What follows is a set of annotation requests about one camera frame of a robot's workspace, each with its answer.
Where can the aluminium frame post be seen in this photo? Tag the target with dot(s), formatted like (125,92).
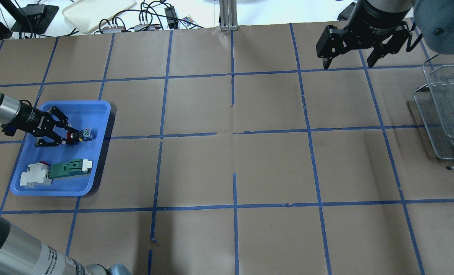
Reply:
(228,15)

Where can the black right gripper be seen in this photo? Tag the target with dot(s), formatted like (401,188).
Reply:
(377,23)

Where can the green terminal block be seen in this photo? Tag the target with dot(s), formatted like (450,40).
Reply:
(72,168)

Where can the blue plastic tray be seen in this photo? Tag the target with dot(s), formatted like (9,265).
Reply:
(93,113)

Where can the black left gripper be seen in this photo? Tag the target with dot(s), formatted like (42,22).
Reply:
(31,121)

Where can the black monitor stand base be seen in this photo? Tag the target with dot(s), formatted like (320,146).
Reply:
(32,18)

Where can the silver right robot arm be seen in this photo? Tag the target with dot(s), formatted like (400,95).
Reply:
(431,20)

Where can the beige plastic tray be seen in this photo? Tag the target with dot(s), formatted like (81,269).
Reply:
(85,15)

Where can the silver wire mesh shelf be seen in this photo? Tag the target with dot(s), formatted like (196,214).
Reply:
(435,102)

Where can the white circuit breaker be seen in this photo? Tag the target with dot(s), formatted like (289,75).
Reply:
(36,174)

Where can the black power adapter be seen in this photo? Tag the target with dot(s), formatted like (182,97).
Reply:
(170,13)

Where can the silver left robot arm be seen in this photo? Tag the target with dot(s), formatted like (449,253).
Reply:
(21,253)

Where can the red push button switch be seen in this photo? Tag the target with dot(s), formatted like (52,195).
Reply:
(83,135)

